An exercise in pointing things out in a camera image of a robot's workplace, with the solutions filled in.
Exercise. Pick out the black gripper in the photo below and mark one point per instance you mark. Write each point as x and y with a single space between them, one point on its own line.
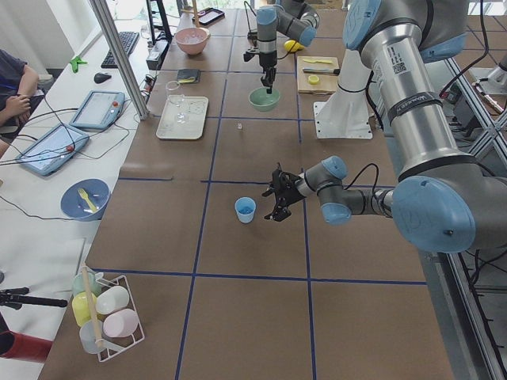
295 189
265 59

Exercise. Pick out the mint green bowl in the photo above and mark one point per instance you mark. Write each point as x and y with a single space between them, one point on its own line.
262 100

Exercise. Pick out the light blue plastic cup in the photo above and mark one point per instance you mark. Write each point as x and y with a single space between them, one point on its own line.
245 208

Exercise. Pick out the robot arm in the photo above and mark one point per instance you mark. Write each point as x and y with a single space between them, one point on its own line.
443 202
295 19

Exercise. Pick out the pink bowl with ice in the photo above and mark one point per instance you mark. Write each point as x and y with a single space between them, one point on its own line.
192 41

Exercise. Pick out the yellow lemon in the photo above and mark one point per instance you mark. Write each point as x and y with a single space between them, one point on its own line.
292 46

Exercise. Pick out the lemon half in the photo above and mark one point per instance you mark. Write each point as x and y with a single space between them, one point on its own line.
313 79

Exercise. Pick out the steel muddler black tip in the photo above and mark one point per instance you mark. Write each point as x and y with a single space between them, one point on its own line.
323 71

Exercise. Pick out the wooden cutting board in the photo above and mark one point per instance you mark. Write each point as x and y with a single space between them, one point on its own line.
317 74

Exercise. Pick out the yellow plastic knife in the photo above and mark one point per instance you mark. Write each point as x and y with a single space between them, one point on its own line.
321 61

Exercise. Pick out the grey folded cloth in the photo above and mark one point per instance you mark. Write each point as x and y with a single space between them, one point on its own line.
188 76

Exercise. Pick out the cream bear tray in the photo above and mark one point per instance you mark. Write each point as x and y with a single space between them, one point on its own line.
196 110

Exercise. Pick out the clear wine glass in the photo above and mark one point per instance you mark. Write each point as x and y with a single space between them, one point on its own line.
177 88

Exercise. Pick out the black computer mouse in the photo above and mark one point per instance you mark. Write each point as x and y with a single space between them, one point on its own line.
99 77

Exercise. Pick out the far teach pendant tablet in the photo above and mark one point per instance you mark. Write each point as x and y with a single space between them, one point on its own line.
99 110

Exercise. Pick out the teach pendant tablet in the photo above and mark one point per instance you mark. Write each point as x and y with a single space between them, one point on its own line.
51 151
99 110

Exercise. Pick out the white cup in rack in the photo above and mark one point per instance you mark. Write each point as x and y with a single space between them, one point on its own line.
115 298

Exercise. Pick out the pink cup in rack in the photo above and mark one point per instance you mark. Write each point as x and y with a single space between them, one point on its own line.
122 323

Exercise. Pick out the green clamp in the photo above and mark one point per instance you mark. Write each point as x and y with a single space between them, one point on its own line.
76 62

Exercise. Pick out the yellow plastic fork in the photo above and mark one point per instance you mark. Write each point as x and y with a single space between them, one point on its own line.
85 196

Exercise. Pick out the yellow cup in rack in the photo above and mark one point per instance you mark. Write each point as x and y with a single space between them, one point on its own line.
80 309

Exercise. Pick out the clear grey cup in rack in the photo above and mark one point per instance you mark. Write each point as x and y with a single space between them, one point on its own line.
88 339

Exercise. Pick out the near teach pendant tablet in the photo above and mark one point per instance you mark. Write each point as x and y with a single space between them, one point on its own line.
51 151

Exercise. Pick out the seated person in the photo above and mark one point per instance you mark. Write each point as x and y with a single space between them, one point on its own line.
19 85

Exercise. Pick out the black tripod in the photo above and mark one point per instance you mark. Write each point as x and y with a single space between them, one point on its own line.
17 297

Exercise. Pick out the red cylinder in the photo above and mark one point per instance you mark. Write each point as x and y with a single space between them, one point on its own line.
15 345

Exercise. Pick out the aluminium frame post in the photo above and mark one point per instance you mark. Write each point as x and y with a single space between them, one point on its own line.
108 27

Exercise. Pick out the white wire cup rack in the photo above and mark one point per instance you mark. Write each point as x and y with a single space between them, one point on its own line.
116 346

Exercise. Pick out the wooden rack handle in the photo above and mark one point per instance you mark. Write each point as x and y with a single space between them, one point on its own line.
93 314

